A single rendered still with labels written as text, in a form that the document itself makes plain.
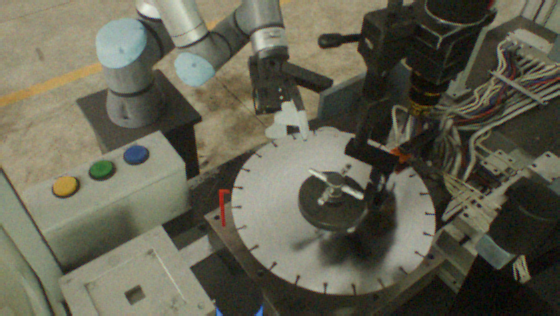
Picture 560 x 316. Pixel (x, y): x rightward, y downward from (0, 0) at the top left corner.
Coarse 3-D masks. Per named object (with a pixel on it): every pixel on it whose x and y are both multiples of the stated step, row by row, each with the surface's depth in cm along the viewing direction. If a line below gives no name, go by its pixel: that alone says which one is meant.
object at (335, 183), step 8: (312, 168) 75; (344, 168) 75; (320, 176) 74; (328, 176) 73; (336, 176) 73; (344, 176) 74; (328, 184) 72; (336, 184) 72; (344, 184) 72; (328, 192) 71; (336, 192) 73; (352, 192) 72; (320, 200) 70
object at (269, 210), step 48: (288, 144) 85; (336, 144) 85; (240, 192) 78; (288, 192) 78; (384, 192) 78; (288, 240) 71; (336, 240) 71; (384, 240) 71; (432, 240) 71; (336, 288) 66
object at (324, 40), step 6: (324, 36) 61; (330, 36) 61; (336, 36) 61; (342, 36) 62; (348, 36) 63; (354, 36) 63; (318, 42) 62; (324, 42) 61; (330, 42) 61; (336, 42) 61; (342, 42) 62; (348, 42) 63; (354, 42) 64; (324, 48) 62; (330, 48) 62
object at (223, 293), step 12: (240, 276) 44; (228, 288) 44; (240, 288) 44; (252, 288) 44; (216, 300) 43; (228, 300) 43; (240, 300) 43; (252, 300) 43; (228, 312) 42; (240, 312) 42; (252, 312) 42
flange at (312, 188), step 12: (312, 180) 78; (348, 180) 78; (300, 192) 76; (312, 192) 76; (360, 192) 76; (300, 204) 75; (312, 204) 75; (324, 204) 74; (336, 204) 74; (348, 204) 75; (360, 204) 75; (312, 216) 73; (324, 216) 73; (336, 216) 73; (348, 216) 73; (360, 216) 73
